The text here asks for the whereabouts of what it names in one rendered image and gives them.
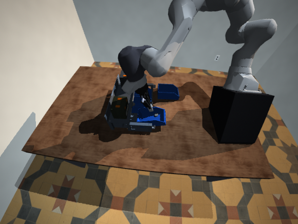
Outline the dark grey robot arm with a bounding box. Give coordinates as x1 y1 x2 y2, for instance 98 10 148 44
118 0 277 95

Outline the grey metal shelf rack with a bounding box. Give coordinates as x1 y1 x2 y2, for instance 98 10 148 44
104 74 156 132

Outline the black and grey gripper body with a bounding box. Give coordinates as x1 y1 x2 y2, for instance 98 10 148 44
135 83 148 99

